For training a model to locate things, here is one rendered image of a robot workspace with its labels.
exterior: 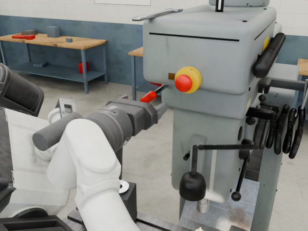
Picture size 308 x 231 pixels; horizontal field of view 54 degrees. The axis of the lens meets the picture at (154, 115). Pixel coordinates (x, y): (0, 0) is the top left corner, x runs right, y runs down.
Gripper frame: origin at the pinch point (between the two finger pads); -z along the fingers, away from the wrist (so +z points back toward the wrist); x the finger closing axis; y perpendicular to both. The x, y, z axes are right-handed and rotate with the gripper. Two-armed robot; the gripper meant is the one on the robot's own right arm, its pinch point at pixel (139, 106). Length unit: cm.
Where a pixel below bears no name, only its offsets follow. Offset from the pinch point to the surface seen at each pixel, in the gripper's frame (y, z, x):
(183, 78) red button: -7.5, -2.7, -9.4
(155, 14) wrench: -19.5, -9.0, 0.4
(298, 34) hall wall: 48, -449, -23
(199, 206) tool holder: 47, -27, -9
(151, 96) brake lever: -0.6, -5.8, -0.2
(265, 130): 11.3, -24.2, -26.6
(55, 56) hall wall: 133, -448, 455
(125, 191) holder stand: 54, -30, 24
